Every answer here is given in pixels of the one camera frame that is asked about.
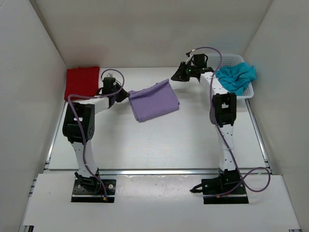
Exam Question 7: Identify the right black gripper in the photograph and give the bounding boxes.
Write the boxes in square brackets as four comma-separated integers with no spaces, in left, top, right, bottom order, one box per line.
[172,62,198,83]

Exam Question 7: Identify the lilac t shirt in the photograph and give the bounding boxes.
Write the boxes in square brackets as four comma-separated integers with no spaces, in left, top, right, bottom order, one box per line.
[129,79,180,122]

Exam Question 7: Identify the red t shirt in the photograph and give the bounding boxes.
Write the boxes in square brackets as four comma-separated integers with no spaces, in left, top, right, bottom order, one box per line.
[64,66,100,101]

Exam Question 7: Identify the teal t shirt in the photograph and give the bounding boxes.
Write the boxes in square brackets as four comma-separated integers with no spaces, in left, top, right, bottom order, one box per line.
[215,62,257,96]

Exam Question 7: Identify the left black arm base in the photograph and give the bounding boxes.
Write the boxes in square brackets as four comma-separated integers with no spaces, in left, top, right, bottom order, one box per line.
[71,178,116,203]

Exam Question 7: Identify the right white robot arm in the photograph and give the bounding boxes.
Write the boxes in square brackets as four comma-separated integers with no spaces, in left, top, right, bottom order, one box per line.
[171,54,240,193]

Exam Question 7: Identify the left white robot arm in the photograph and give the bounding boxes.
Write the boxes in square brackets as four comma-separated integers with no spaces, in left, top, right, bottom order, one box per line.
[62,77,129,193]

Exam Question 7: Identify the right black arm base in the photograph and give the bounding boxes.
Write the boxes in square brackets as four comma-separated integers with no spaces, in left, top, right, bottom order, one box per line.
[190,177,249,205]

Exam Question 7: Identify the white plastic basket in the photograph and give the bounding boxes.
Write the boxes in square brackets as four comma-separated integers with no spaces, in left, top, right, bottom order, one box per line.
[207,54,254,99]

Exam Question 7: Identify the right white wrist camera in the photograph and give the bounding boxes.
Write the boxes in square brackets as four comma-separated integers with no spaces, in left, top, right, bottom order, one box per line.
[185,49,195,64]

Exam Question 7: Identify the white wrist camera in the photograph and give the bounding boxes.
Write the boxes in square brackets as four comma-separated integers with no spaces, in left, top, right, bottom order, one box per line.
[185,49,195,64]
[101,72,115,81]

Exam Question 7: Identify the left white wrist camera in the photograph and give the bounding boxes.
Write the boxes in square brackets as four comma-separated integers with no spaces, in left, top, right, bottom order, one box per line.
[101,72,115,81]

